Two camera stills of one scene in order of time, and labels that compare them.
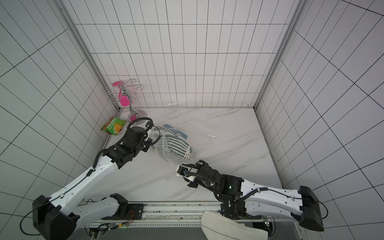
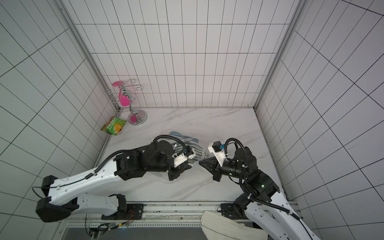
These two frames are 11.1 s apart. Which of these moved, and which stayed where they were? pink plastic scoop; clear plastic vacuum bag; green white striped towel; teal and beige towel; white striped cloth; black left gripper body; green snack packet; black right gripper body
Moved: clear plastic vacuum bag; black right gripper body; green white striped towel; black left gripper body; teal and beige towel
Stayed: white striped cloth; green snack packet; pink plastic scoop
